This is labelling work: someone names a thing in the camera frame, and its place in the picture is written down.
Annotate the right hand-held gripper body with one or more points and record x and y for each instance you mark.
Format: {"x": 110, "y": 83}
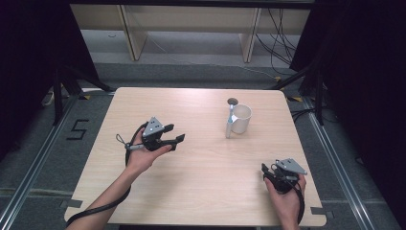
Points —
{"x": 287, "y": 174}

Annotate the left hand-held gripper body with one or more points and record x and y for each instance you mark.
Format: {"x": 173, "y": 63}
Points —
{"x": 153, "y": 127}

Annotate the white tube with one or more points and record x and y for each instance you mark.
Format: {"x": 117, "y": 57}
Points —
{"x": 228, "y": 127}

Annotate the white cup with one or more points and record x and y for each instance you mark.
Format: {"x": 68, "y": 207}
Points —
{"x": 241, "y": 119}

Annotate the person's right hand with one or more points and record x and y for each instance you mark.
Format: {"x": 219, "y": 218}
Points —
{"x": 287, "y": 204}

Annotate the person's left hand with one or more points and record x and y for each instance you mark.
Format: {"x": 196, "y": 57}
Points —
{"x": 143, "y": 158}

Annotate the grey tape patch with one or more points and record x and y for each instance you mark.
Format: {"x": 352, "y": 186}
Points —
{"x": 320, "y": 211}
{"x": 72, "y": 203}

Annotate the yellow tape piece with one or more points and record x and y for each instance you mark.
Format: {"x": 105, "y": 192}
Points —
{"x": 295, "y": 99}
{"x": 85, "y": 97}

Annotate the black tape floor mark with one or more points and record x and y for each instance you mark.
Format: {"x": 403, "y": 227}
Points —
{"x": 78, "y": 129}

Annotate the black metal stand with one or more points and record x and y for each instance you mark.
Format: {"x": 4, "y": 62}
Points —
{"x": 319, "y": 96}
{"x": 57, "y": 96}

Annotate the light wooden shelf unit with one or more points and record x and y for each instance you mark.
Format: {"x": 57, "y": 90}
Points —
{"x": 191, "y": 17}

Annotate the black curtain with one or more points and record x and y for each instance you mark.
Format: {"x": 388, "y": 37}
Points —
{"x": 28, "y": 64}
{"x": 367, "y": 80}

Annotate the metal floor rail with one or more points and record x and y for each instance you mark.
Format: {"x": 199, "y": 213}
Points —
{"x": 335, "y": 166}
{"x": 35, "y": 166}

